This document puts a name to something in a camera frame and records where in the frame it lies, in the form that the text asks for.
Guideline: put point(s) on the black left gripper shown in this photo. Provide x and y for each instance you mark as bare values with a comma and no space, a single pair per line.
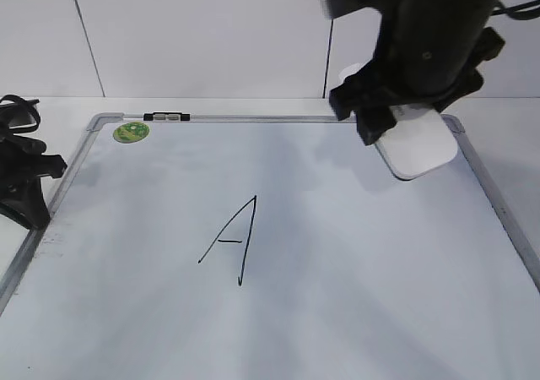
23,165

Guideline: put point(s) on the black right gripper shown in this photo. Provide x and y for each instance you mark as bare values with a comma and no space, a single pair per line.
372,92

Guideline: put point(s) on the white board eraser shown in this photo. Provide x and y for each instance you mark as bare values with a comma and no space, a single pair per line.
419,143

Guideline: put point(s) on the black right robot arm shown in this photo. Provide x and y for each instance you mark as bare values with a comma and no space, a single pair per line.
427,53

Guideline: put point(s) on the round green magnet sticker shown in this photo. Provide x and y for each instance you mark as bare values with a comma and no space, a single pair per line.
131,132

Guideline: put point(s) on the black pen clip holder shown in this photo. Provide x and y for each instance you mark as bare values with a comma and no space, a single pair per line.
162,116

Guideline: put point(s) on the white board with grey frame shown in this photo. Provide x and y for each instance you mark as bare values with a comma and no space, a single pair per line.
265,250

